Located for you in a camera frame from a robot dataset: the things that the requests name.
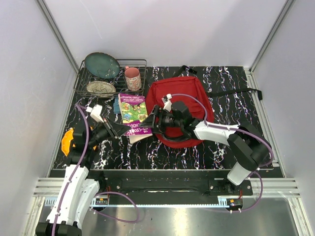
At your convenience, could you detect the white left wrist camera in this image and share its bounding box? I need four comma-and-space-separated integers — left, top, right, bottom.
86, 104, 104, 123

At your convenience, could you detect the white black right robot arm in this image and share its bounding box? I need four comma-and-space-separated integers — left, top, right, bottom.
140, 101, 273, 195

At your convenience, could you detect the speckled beige small plate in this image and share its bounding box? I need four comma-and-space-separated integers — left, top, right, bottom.
86, 81, 116, 96

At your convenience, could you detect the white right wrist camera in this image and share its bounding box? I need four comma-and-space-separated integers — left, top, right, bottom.
162, 93, 172, 112

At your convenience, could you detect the yellow paperback book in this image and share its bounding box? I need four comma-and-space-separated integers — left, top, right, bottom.
155, 133, 193, 143

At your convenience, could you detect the pink cartoon mug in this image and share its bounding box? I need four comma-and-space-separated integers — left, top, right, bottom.
125, 66, 142, 91

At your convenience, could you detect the aluminium frame rail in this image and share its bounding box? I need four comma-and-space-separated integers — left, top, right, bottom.
34, 178, 301, 198

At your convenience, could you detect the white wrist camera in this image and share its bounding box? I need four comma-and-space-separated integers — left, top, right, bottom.
86, 104, 104, 123
162, 93, 172, 112

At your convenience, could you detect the red student backpack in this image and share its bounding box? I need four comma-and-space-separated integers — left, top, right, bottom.
145, 65, 263, 148

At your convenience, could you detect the orange plastic plate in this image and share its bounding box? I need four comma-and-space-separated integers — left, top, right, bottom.
61, 127, 86, 156

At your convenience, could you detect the teal ceramic plate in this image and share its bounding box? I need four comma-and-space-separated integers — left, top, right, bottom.
84, 52, 120, 79

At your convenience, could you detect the dark wire dish rack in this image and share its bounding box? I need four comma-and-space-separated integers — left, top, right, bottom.
74, 59, 147, 99

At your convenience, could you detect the purple treehouse book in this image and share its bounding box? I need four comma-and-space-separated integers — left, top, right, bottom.
118, 93, 152, 144

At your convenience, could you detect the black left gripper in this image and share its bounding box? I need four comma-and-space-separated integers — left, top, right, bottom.
88, 116, 131, 148

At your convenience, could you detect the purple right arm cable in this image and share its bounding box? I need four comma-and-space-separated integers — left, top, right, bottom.
169, 93, 274, 213

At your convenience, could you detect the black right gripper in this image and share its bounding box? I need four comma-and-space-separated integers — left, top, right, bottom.
139, 105, 183, 135

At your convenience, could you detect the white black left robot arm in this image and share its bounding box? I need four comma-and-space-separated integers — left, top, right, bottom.
35, 119, 130, 236

